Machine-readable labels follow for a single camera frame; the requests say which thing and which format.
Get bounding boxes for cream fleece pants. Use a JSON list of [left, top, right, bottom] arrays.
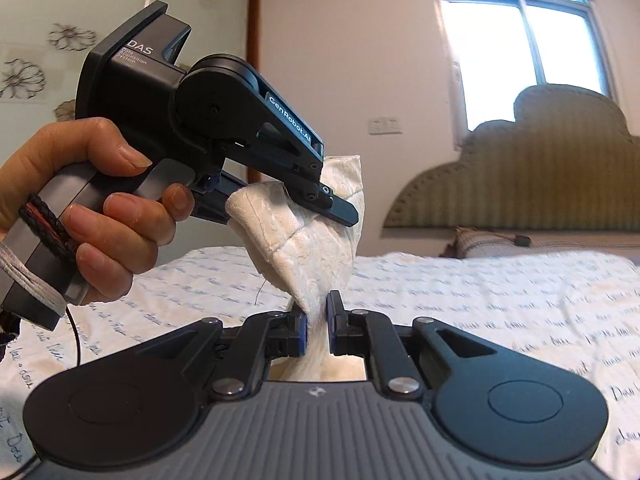
[[226, 181, 366, 382]]

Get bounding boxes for person left hand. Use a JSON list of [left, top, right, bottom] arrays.
[[1, 118, 194, 302]]

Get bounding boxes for striped pillow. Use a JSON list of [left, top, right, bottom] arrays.
[[440, 226, 551, 259]]

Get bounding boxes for white floral wardrobe door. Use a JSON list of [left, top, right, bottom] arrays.
[[0, 0, 252, 261]]

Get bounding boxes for small black device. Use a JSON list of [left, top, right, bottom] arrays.
[[513, 234, 532, 247]]

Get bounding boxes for white script-print bedspread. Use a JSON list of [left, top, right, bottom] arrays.
[[1, 247, 639, 479]]

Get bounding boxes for green upholstered headboard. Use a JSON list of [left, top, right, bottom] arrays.
[[384, 84, 639, 232]]

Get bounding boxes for white wall socket plate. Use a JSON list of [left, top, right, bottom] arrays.
[[368, 117, 402, 136]]

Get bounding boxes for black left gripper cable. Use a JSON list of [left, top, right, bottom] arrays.
[[0, 303, 83, 480]]

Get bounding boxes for window with white frame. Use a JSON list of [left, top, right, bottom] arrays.
[[436, 0, 617, 145]]

